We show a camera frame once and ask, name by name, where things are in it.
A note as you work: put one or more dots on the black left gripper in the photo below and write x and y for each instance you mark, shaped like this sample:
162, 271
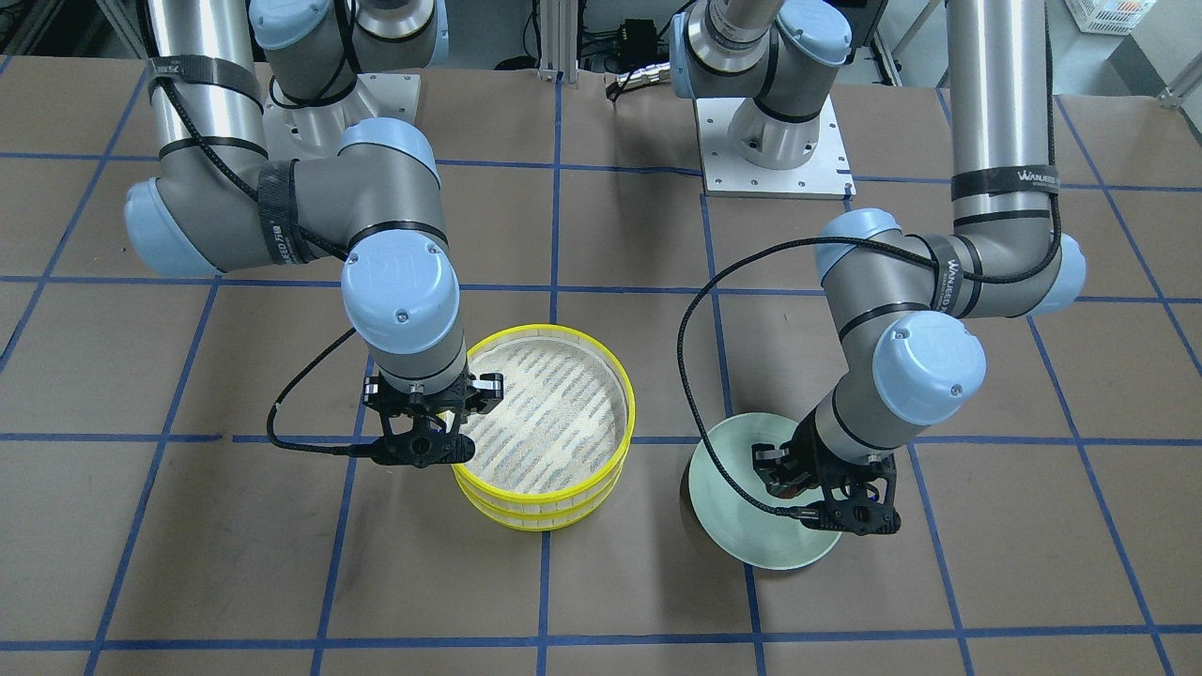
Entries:
801, 457

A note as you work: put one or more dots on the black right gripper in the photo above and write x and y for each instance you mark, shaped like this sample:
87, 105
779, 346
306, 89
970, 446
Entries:
487, 385

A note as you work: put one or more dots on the brown chocolate bun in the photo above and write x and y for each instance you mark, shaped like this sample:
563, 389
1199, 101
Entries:
787, 486

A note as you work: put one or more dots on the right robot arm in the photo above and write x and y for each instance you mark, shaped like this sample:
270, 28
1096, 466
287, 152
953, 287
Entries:
219, 205

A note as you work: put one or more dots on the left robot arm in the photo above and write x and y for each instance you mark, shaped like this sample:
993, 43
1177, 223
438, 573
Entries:
897, 300

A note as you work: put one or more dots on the light green plate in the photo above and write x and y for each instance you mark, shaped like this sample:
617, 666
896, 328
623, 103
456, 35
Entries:
747, 533

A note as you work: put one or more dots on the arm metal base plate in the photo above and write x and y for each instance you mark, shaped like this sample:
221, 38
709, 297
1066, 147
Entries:
301, 133
747, 154

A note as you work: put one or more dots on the aluminium frame post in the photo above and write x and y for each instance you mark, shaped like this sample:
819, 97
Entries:
559, 40

